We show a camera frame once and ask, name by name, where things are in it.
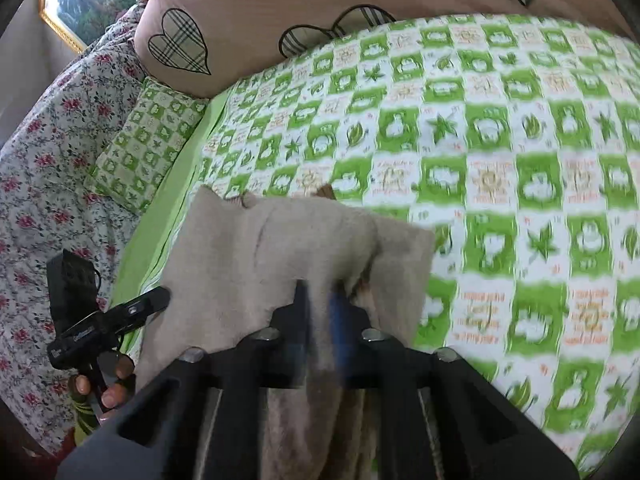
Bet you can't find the green checked bed sheet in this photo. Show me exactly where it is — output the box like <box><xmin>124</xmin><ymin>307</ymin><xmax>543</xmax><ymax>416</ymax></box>
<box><xmin>112</xmin><ymin>12</ymin><xmax>640</xmax><ymax>476</ymax></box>

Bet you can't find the pink duvet with plaid hearts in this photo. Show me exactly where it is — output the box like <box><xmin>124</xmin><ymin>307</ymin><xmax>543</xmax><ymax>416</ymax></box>
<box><xmin>134</xmin><ymin>0</ymin><xmax>631</xmax><ymax>101</ymax></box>

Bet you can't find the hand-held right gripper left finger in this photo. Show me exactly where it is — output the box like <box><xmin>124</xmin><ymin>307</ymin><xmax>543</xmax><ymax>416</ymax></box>
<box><xmin>55</xmin><ymin>280</ymin><xmax>311</xmax><ymax>480</ymax></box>

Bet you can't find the person's left hand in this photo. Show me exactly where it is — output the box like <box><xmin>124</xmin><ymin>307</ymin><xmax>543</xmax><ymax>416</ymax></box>
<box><xmin>67</xmin><ymin>352</ymin><xmax>137</xmax><ymax>411</ymax></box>

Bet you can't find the beige patterned knit sweater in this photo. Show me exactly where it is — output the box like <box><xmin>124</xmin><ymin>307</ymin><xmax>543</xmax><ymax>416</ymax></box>
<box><xmin>135</xmin><ymin>184</ymin><xmax>438</xmax><ymax>480</ymax></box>

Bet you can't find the green checked pillow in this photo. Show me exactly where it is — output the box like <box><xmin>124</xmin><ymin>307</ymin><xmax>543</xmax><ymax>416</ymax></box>
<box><xmin>85</xmin><ymin>76</ymin><xmax>210</xmax><ymax>216</ymax></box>

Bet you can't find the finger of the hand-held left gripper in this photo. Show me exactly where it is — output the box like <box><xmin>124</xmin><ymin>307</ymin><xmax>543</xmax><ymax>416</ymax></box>
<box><xmin>107</xmin><ymin>287</ymin><xmax>172</xmax><ymax>333</ymax></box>

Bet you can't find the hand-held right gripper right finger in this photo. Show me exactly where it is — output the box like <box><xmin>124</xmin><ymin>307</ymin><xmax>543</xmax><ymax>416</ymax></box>
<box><xmin>330</xmin><ymin>280</ymin><xmax>581</xmax><ymax>480</ymax></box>

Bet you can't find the floral quilt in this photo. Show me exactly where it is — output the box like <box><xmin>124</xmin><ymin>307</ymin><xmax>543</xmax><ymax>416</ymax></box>
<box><xmin>0</xmin><ymin>5</ymin><xmax>166</xmax><ymax>456</ymax></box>

